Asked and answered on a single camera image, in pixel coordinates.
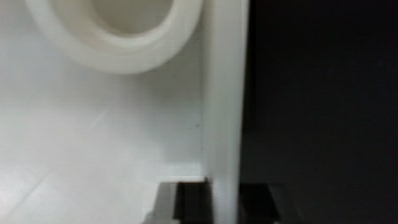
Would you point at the white square table top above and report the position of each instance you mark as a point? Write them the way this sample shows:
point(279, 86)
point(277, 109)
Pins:
point(121, 97)

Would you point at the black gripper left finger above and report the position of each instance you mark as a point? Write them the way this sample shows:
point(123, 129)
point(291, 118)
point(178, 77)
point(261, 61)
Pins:
point(192, 205)

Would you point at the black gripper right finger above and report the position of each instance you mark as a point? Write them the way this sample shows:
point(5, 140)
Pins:
point(258, 208)

